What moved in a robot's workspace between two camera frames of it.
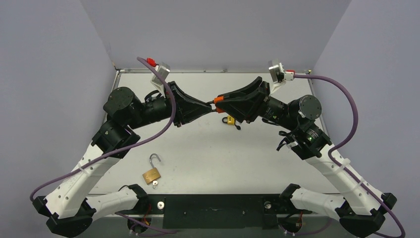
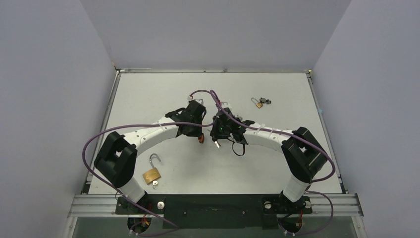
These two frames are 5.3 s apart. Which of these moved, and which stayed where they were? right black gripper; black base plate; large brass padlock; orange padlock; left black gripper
Moved: left black gripper; orange padlock; right black gripper
Stayed: large brass padlock; black base plate
